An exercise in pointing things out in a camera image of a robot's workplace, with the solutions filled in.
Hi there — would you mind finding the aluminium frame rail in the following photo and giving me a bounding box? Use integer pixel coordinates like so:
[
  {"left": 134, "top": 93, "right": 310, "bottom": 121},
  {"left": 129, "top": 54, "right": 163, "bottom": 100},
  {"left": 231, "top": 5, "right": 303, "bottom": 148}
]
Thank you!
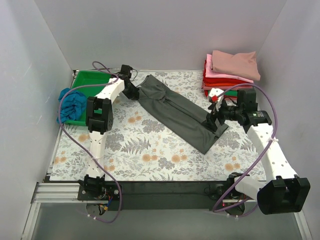
[{"left": 22, "top": 183, "right": 312, "bottom": 240}]

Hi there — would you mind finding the light pink folded shirt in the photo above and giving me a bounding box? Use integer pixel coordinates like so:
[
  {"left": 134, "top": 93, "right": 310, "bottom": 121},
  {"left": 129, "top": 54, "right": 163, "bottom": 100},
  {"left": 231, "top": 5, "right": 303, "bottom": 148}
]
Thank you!
[{"left": 203, "top": 54, "right": 254, "bottom": 84}]

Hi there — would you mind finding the floral table mat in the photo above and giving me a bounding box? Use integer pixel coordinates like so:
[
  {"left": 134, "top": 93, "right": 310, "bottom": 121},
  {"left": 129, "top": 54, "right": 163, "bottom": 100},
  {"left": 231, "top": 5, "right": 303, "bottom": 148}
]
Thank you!
[{"left": 48, "top": 70, "right": 282, "bottom": 182}]

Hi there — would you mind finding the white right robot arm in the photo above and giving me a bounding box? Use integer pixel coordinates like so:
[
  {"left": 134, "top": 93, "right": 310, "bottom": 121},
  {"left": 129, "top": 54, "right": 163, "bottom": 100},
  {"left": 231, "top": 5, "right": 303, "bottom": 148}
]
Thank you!
[{"left": 206, "top": 85, "right": 311, "bottom": 215}]

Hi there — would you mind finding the crumpled blue t shirt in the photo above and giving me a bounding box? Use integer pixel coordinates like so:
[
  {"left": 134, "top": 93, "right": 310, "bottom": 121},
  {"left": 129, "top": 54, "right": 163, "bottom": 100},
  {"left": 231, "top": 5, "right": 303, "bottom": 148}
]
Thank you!
[{"left": 60, "top": 90, "right": 87, "bottom": 123}]

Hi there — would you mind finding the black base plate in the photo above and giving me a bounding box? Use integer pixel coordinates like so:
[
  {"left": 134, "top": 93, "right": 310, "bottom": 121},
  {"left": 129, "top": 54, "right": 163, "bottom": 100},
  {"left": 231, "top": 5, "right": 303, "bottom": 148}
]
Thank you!
[{"left": 77, "top": 181, "right": 257, "bottom": 212}]

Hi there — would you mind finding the green folded shirt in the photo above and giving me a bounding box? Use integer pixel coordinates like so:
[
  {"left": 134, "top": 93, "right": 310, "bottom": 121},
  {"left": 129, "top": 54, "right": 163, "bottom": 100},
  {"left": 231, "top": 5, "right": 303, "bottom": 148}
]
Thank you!
[{"left": 207, "top": 88, "right": 238, "bottom": 98}]

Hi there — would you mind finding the orange folded shirt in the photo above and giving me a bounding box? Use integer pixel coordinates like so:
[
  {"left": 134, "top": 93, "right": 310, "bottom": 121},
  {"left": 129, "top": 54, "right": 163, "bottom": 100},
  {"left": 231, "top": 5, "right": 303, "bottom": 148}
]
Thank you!
[{"left": 202, "top": 82, "right": 237, "bottom": 88}]

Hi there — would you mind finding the dusty pink folded shirt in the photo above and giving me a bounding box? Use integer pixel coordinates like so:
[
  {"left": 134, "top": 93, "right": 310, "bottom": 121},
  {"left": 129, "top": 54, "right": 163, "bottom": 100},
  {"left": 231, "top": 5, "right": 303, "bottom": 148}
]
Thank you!
[{"left": 211, "top": 50, "right": 261, "bottom": 81}]

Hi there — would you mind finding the dark grey t shirt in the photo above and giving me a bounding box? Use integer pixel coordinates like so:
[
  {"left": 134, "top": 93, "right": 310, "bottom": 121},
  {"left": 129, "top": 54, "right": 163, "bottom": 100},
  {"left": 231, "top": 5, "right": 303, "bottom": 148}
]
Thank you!
[{"left": 138, "top": 74, "right": 229, "bottom": 154}]

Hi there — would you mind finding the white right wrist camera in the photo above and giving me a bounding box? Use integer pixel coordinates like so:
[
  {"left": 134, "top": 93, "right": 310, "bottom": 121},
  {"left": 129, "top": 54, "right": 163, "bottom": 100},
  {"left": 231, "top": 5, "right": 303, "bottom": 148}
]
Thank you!
[{"left": 208, "top": 88, "right": 224, "bottom": 111}]

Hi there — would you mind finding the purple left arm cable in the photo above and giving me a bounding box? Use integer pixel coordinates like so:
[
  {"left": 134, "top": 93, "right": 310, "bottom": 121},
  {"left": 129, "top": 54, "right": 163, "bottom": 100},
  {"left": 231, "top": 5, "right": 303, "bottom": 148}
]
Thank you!
[{"left": 57, "top": 61, "right": 124, "bottom": 224}]

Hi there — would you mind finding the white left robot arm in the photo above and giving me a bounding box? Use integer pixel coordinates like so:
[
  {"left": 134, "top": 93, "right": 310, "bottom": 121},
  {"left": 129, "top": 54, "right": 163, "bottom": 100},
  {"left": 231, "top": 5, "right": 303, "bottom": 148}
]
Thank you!
[{"left": 79, "top": 64, "right": 139, "bottom": 200}]

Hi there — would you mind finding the salmon folded shirt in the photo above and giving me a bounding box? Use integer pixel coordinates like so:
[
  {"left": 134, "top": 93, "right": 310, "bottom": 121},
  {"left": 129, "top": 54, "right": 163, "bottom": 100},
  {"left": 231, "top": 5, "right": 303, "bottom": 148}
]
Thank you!
[{"left": 202, "top": 85, "right": 252, "bottom": 91}]

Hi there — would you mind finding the green plastic tray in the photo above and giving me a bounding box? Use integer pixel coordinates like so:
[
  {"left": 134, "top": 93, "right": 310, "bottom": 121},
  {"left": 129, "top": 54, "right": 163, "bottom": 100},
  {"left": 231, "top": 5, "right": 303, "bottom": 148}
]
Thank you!
[{"left": 63, "top": 70, "right": 111, "bottom": 126}]

